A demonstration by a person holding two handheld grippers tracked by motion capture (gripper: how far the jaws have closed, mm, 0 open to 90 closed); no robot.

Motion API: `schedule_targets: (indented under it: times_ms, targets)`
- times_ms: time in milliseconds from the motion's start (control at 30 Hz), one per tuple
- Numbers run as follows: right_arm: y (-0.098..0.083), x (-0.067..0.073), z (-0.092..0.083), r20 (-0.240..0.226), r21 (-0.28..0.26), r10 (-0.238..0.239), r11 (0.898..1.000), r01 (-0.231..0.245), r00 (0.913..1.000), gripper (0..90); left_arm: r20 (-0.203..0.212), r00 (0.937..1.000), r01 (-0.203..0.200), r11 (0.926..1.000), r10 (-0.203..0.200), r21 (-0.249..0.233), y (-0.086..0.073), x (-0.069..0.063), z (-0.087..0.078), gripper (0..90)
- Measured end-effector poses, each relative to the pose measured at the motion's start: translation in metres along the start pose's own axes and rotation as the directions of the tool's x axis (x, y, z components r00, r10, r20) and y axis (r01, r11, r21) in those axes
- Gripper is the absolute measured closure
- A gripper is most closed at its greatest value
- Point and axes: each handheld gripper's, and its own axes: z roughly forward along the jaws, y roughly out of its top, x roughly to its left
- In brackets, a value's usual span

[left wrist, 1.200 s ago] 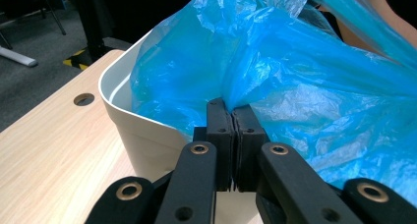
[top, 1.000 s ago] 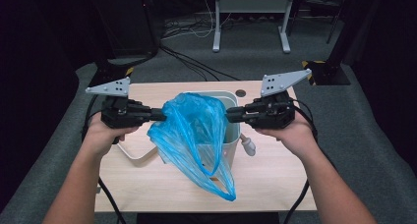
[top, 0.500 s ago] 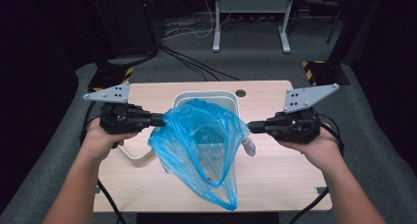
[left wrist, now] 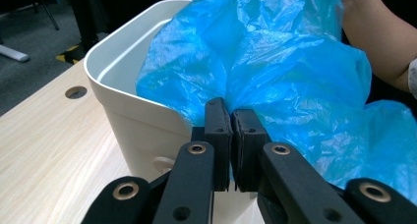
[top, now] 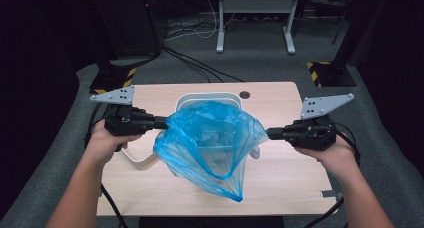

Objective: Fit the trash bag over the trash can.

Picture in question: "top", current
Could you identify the white metal desk frame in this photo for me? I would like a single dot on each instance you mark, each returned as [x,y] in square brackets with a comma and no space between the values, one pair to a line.
[256,5]

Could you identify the person's right hand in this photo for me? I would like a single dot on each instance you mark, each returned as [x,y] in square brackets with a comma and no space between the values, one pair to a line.
[333,158]

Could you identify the person's dark clothing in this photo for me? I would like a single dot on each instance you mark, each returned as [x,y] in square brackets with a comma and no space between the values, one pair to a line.
[213,222]

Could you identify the person's left hand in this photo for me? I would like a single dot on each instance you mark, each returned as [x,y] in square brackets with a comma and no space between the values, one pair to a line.
[103,148]

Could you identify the black cabinet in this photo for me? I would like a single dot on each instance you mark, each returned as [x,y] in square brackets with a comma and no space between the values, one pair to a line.
[133,21]

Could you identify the white trash bin with face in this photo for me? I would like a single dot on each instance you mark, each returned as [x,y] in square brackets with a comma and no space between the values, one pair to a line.
[200,97]

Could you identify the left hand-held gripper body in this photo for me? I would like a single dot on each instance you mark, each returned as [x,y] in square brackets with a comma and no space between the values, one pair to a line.
[128,121]

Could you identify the round table grommet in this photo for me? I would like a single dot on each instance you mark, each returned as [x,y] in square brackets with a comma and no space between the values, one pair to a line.
[244,95]

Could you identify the dark furniture frame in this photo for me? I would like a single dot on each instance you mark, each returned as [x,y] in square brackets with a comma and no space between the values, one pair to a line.
[340,29]

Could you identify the blue plastic bag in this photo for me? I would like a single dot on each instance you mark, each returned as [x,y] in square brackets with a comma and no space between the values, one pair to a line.
[206,141]

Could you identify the black stand with striped base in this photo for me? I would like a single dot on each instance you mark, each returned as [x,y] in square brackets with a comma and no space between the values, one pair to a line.
[333,75]
[110,79]

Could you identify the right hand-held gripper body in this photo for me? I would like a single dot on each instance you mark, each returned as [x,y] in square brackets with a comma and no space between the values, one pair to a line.
[313,134]

